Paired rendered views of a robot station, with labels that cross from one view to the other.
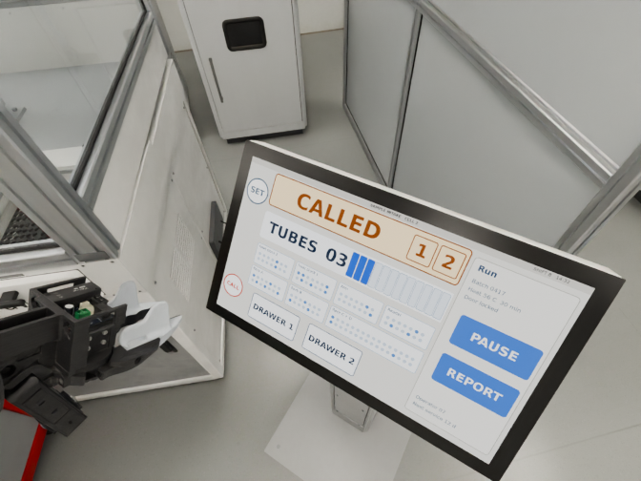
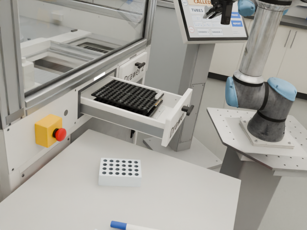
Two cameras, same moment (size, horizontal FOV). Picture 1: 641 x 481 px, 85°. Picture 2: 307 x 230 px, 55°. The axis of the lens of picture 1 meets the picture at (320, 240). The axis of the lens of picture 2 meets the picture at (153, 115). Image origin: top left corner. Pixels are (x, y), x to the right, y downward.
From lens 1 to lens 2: 188 cm
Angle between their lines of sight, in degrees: 55
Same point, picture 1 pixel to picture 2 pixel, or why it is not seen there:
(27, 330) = not seen: outside the picture
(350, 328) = (217, 24)
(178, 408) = not seen: hidden behind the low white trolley
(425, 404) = (235, 32)
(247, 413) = not seen: hidden behind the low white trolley
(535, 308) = (234, 5)
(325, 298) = (210, 20)
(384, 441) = (196, 145)
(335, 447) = (190, 157)
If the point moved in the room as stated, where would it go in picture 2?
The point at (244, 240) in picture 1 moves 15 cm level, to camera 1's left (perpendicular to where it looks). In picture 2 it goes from (187, 16) to (178, 18)
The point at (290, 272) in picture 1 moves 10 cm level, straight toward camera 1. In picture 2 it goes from (201, 18) to (217, 22)
